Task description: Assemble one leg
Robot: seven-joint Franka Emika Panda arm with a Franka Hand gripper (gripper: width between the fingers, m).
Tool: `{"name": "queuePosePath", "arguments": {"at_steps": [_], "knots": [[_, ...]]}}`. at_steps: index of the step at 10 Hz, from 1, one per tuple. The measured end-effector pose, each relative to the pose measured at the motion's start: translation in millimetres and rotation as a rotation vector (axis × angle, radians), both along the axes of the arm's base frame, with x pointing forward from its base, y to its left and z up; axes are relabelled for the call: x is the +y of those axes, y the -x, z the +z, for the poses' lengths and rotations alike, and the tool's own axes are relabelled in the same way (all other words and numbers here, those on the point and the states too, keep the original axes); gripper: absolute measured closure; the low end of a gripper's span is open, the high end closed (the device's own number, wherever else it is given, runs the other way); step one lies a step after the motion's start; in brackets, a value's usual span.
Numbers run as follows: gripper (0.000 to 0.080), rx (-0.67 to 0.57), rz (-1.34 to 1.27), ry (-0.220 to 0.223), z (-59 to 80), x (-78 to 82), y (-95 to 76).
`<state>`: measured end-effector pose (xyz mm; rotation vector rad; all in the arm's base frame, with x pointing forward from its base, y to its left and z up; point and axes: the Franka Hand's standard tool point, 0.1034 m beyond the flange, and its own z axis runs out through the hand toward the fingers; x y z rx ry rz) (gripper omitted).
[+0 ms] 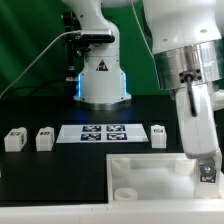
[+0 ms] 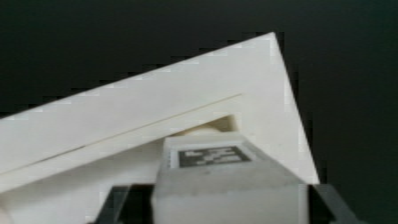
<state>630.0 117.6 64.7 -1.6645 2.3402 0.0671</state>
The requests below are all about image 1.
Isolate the white tag base sheet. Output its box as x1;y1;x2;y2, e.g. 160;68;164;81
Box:
56;124;148;143

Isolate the white square table top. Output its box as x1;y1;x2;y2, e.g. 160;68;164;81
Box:
106;153;224;203

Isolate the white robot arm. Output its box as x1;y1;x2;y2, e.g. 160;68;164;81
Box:
61;0;224;159

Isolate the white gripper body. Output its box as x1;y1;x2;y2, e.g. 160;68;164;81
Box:
174;84;219;159

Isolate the white cable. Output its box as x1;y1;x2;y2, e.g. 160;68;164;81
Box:
0;29;83;100

